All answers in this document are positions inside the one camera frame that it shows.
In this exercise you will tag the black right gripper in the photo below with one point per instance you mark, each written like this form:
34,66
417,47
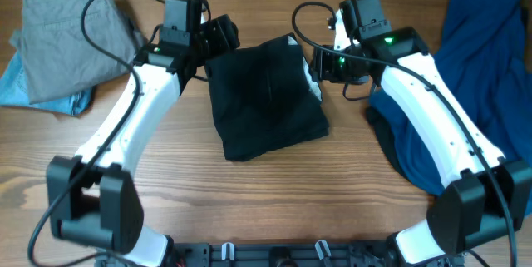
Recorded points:
326,66

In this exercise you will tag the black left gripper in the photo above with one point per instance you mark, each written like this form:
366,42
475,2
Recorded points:
222,34

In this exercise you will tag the black shorts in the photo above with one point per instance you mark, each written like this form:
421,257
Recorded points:
264,99

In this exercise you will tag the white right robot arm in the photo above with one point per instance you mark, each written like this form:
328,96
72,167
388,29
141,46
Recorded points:
484,193

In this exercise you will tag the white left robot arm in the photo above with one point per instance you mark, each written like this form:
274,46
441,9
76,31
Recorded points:
92,196

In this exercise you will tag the black garment under shirt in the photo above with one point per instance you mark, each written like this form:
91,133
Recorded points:
385,137

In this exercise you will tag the blue shirt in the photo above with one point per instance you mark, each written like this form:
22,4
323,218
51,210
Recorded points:
482,62

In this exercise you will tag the folded grey shorts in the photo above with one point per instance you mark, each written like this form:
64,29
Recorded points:
55,40

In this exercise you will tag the folded light blue jeans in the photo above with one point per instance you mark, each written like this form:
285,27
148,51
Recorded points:
14,93

